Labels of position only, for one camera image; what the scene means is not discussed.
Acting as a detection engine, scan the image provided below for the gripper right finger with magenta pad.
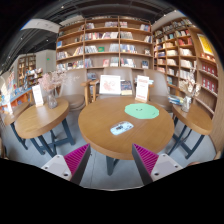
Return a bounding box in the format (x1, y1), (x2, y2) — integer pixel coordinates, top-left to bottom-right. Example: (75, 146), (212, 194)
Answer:
(132, 144), (182, 185)

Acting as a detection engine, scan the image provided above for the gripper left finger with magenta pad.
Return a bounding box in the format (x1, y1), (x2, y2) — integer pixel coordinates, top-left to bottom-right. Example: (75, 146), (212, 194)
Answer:
(42, 144), (91, 185)

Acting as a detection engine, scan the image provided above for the white patterned computer mouse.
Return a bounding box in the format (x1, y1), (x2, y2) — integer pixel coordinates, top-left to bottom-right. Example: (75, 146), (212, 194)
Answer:
(110, 121), (134, 135)

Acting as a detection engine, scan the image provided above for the green round mouse pad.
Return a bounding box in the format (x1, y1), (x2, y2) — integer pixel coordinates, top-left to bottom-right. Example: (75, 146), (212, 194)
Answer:
(125, 103), (159, 119)

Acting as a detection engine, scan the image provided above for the round wooden left table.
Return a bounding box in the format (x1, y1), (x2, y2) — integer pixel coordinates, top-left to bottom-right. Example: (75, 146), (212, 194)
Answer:
(15, 98), (75, 157)

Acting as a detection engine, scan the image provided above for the round wooden table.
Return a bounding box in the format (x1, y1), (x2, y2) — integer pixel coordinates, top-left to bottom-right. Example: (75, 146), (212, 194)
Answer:
(15, 98), (75, 157)
(168, 104), (213, 159)
(78, 96), (174, 175)

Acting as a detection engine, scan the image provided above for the round wooden right table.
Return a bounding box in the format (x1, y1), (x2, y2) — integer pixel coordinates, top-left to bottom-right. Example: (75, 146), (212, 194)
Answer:
(168, 104), (213, 159)

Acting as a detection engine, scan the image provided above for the round wooden centre table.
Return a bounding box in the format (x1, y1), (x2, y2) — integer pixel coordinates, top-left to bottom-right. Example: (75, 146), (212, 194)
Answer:
(78, 96), (174, 175)

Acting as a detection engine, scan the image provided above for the beige chair right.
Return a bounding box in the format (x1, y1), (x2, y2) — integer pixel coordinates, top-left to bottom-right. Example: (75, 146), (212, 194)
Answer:
(144, 69), (172, 112)

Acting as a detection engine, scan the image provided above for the beige chair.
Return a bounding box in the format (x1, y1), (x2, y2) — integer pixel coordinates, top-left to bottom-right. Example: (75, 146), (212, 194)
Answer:
(144, 69), (172, 112)
(58, 68), (92, 112)
(89, 66), (136, 101)

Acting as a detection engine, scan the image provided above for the beige chair left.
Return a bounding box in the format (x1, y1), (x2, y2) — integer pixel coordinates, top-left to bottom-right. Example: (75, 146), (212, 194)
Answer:
(58, 68), (92, 112)

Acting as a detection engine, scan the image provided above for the wooden table far left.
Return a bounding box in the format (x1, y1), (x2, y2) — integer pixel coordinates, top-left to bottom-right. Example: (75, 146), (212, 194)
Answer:
(4, 102), (30, 149)

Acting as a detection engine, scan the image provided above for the white sign card on left table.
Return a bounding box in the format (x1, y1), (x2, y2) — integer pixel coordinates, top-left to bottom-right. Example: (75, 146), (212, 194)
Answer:
(32, 85), (44, 106)

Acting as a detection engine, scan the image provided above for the white sign card on table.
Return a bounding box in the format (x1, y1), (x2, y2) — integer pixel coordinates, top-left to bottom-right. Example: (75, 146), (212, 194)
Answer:
(32, 85), (44, 106)
(135, 75), (149, 102)

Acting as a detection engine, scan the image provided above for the book standing behind table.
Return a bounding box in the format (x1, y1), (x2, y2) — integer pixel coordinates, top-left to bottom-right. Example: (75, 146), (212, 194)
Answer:
(121, 81), (132, 95)

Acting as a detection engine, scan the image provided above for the white sign card on centre table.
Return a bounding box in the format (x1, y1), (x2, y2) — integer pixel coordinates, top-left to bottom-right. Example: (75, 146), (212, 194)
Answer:
(135, 75), (149, 102)

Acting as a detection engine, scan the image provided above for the glass vase with dried flowers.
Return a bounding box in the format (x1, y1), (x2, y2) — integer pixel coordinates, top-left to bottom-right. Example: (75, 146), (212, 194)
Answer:
(179, 68), (201, 112)

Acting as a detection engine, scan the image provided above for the glass vase with pink flowers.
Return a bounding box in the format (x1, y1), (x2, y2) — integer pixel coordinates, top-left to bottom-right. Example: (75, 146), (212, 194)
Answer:
(38, 71), (66, 109)

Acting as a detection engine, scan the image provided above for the white poster board with drawing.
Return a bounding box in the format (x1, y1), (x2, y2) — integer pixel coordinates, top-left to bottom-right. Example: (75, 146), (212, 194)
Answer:
(99, 75), (121, 95)

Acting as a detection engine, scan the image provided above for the beige chair centre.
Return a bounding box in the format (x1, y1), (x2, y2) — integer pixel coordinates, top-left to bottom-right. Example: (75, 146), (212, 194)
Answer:
(89, 66), (136, 101)

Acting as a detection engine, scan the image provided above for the distant wooden bookshelf left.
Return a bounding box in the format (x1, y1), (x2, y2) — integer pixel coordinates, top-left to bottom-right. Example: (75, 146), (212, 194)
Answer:
(17, 54), (36, 86)

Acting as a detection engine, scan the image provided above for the large wooden bookshelf back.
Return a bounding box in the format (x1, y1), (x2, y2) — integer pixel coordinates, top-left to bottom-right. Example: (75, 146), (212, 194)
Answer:
(56, 16), (154, 70)

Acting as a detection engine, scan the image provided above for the wooden bookshelf right wall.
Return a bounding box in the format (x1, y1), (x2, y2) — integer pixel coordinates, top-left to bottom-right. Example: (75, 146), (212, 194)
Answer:
(152, 16), (224, 151)

